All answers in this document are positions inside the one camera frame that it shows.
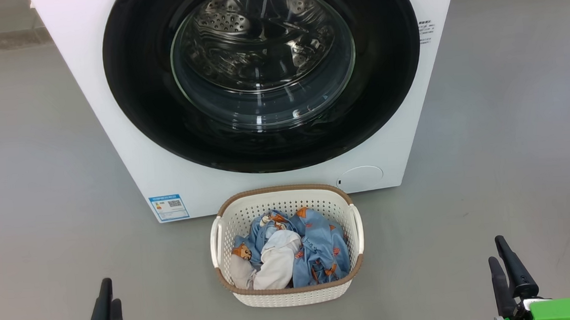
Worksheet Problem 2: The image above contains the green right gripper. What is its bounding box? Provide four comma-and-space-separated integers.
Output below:
487, 232, 570, 320

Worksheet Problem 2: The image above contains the white garment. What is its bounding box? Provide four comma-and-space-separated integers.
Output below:
227, 228, 305, 293

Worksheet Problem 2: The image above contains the blue cartoon-print garment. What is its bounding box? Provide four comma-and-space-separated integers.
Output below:
229, 204, 353, 292

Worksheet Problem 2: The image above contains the black-rimmed glass washer door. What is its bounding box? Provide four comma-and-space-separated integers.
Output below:
99, 0, 428, 183

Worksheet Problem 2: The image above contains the white front-load washing machine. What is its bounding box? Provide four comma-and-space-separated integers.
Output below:
29, 0, 472, 231

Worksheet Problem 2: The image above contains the blue energy label sticker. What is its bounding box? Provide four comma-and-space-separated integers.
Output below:
148, 193, 191, 223

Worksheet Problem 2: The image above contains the round white filter cover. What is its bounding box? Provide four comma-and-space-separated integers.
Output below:
335, 164, 385, 192

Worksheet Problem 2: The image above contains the cream perforated laundry basket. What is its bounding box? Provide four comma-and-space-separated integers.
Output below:
207, 181, 368, 312

